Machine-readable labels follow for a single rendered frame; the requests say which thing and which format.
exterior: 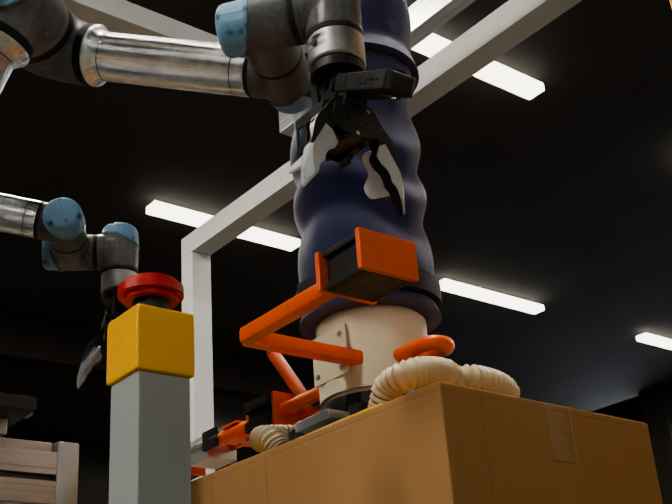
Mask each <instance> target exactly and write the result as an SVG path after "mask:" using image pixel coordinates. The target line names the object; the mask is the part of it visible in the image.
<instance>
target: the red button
mask: <svg viewBox="0 0 672 504"><path fill-rule="evenodd" d="M117 298H118V300H119V302H121V303H122V304H124V306H125V307H127V308H128V309H130V308H132V307H133V306H135V305H136V304H144V305H149V306H154V307H159V308H164V309H169V310H171V309H173V308H175V307H176V306H177V305H178V304H179V303H181V302H182V301H183V299H184V286H183V285H182V283H180V282H179V281H177V279H175V278H174V277H172V276H170V275H167V274H163V273H154V272H147V273H139V274H134V275H132V276H129V277H128V278H126V279H125V280H124V281H122V282H121V283H120V284H119V285H118V287H117Z"/></svg>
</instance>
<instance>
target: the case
mask: <svg viewBox="0 0 672 504"><path fill-rule="evenodd" d="M191 504H663V501H662V496H661V491H660V486H659V481H658V476H657V471H656V466H655V461H654V455H653V450H652V445H651V440H650V435H649V430H648V425H647V423H644V422H639V421H634V420H629V419H624V418H619V417H614V416H609V415H604V414H599V413H594V412H589V411H585V410H580V409H575V408H570V407H565V406H560V405H555V404H550V403H545V402H540V401H535V400H530V399H525V398H520V397H516V396H511V395H506V394H501V393H496V392H491V391H486V390H481V389H476V388H471V387H466V386H461V385H456V384H451V383H447V382H442V381H438V382H436V383H433V384H431V385H428V386H426V387H423V388H421V389H418V390H416V391H413V392H411V393H408V394H406V395H403V396H401V397H398V398H396V399H393V400H391V401H389V402H386V403H384V404H381V405H379V406H376V407H374V408H371V409H369V410H366V411H364V412H361V413H359V414H356V415H354V416H351V417H349V418H346V419H344V420H341V421H339V422H336V423H334V424H332V425H329V426H327V427H324V428H322V429H319V430H317V431H314V432H312V433H309V434H307V435H304V436H302V437H299V438H297V439H294V440H292V441H289V442H287V443H284V444H282V445H280V446H277V447H275V448H272V449H270V450H267V451H265V452H262V453H260V454H257V455H255V456H252V457H250V458H247V459H245V460H242V461H240V462H237V463H235V464H232V465H230V466H227V467H225V468H223V469H220V470H218V471H215V472H213V473H210V474H208V475H205V476H203V477H200V478H198V479H195V480H193V481H191Z"/></svg>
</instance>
